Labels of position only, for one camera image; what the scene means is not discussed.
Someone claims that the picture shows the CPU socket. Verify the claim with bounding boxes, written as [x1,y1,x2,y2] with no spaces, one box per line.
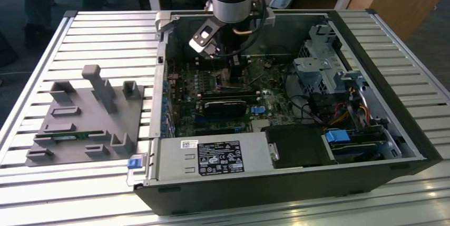
[215,70,251,90]

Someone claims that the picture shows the black RAM stick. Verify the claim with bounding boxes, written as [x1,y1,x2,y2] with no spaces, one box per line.
[203,95,258,103]
[202,91,257,98]

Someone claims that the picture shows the silver drive cage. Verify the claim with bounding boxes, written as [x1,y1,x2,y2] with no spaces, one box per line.
[293,24,370,97]

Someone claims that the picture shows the black graphics card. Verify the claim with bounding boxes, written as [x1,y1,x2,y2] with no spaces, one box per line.
[203,100,247,118]

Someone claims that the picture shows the green motherboard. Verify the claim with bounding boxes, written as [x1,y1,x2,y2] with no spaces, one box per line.
[163,54,310,139]

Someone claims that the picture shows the silver chipset heatsink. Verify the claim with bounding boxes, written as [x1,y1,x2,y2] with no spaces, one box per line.
[251,120,271,132]

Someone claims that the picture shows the black plastic shroud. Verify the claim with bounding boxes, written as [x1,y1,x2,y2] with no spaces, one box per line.
[263,125,337,169]

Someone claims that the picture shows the hard disk in blue carrier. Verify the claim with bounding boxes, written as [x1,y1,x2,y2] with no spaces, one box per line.
[325,128,386,158]

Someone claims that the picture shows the silver power supply with label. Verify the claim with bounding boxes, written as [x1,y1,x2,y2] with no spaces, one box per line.
[157,132,274,180]

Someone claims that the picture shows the grey parts rack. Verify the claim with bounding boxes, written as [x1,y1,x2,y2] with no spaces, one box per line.
[26,64,147,166]

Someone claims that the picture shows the green RAM stick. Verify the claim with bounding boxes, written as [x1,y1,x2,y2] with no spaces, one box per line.
[51,130,107,140]

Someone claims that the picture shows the black open PC case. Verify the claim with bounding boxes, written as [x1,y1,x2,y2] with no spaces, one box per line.
[134,8,445,216]

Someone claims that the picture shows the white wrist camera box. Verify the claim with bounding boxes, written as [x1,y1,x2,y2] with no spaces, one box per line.
[189,17,223,60]

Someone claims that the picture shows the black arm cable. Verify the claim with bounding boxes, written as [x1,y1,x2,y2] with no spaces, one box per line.
[217,0,269,60]

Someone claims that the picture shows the yellow red power wires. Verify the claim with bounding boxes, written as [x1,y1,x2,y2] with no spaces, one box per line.
[334,86,373,127]

